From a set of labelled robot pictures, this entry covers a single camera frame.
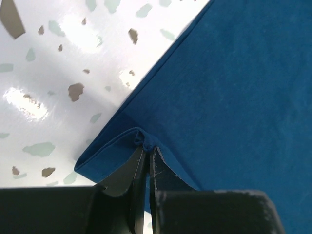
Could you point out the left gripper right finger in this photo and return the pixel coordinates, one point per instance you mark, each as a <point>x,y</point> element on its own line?
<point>177,208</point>

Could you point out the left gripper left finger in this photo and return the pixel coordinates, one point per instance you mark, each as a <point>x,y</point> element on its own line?
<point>113,206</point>

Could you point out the blue mickey t shirt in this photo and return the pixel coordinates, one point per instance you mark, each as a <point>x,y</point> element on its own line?
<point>229,105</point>

